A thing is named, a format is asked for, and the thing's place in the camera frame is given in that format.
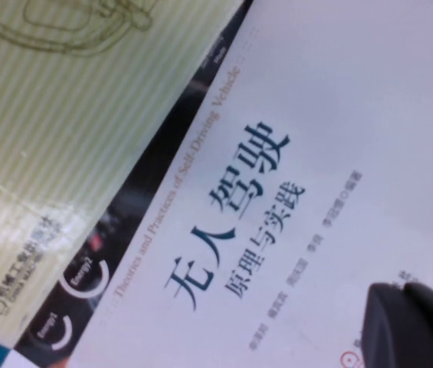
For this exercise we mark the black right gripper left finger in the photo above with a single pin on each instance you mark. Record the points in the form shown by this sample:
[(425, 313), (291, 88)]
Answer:
[(392, 333)]

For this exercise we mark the white self-driving book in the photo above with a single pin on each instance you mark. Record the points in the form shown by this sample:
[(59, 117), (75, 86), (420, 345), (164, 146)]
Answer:
[(315, 153)]

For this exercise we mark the yellow-green mechanical design book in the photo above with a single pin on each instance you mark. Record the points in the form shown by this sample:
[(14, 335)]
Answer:
[(47, 134)]

